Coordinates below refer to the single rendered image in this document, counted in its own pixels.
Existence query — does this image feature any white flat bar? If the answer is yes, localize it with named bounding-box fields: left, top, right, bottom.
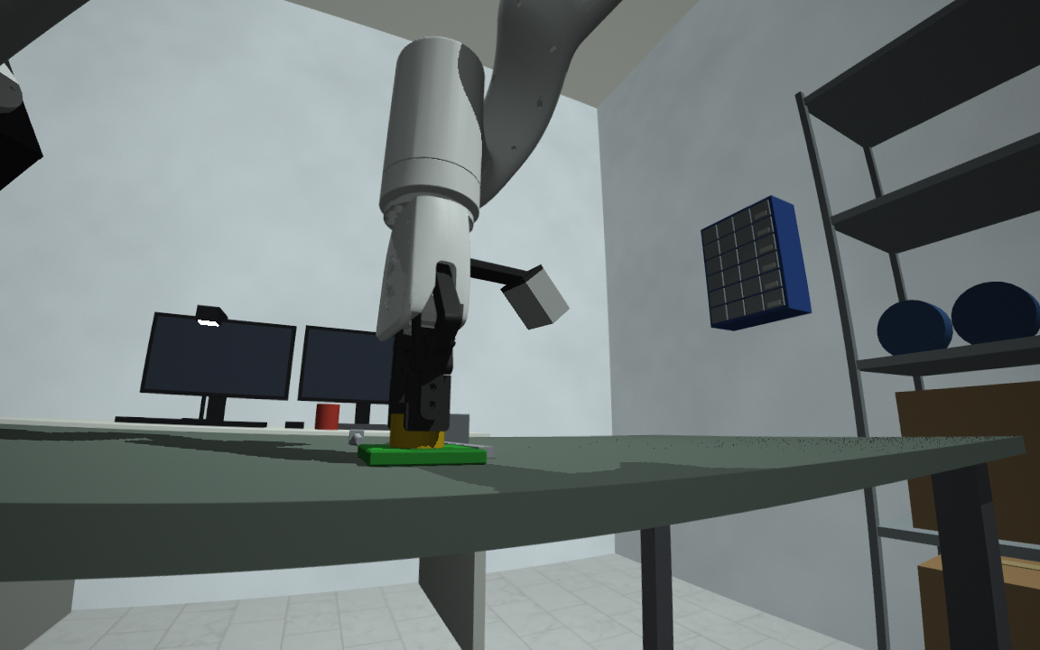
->
left=444, top=441, right=494, bottom=458

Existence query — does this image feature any green peg on flat base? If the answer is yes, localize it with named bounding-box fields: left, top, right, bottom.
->
left=357, top=444, right=487, bottom=467

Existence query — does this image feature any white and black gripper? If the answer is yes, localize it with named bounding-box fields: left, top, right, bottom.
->
left=376, top=196, right=474, bottom=432

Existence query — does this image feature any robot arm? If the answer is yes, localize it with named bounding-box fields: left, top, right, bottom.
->
left=0, top=0, right=622, bottom=330

